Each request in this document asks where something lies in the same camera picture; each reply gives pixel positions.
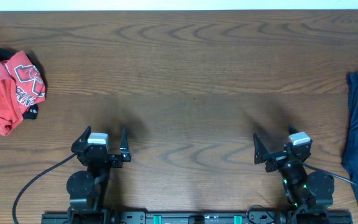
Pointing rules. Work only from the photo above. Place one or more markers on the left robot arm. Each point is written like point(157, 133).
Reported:
point(87, 188)

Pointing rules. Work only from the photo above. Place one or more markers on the black garment under red shirt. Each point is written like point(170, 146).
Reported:
point(32, 112)

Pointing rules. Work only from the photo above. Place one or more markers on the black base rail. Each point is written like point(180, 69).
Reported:
point(253, 216)

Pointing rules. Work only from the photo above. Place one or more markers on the red printed t-shirt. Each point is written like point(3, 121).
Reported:
point(21, 86)

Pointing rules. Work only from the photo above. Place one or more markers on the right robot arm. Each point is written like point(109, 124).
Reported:
point(309, 195)

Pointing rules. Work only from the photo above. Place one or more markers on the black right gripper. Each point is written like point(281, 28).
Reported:
point(263, 156)

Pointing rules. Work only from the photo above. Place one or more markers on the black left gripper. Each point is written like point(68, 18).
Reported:
point(124, 154)

